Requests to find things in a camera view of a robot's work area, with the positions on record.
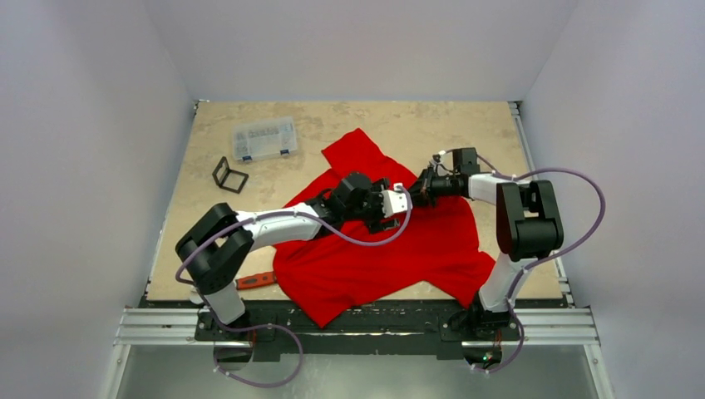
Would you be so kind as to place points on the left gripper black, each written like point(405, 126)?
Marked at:
point(377, 224)

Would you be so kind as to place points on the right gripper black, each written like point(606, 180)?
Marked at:
point(428, 185)

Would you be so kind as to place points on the red t-shirt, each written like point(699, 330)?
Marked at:
point(441, 245)

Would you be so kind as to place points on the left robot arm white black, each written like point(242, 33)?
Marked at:
point(214, 249)

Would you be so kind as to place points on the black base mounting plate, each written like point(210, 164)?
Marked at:
point(389, 327)

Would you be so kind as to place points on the clear plastic organizer box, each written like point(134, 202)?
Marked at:
point(265, 139)

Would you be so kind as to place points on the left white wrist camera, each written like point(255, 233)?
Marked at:
point(395, 201)

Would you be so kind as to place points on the red handled adjustable wrench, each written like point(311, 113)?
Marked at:
point(257, 280)

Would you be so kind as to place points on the black square frame stand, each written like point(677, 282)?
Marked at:
point(227, 178)

